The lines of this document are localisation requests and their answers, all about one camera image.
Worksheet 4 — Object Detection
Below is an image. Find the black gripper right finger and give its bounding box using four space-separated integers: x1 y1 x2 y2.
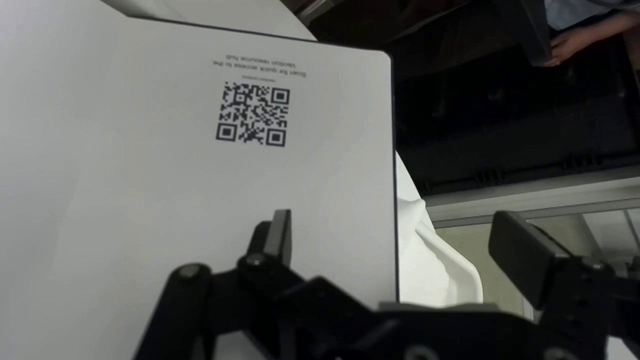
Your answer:
488 209 640 360

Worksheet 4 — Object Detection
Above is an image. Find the person in light blue shirt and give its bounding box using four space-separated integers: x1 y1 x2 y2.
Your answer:
539 0 640 68

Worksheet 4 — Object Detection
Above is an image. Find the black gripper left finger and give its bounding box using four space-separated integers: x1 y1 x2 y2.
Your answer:
131 208 371 360

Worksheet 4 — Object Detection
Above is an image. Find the dark blue cloth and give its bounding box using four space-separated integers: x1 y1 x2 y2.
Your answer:
0 0 402 360

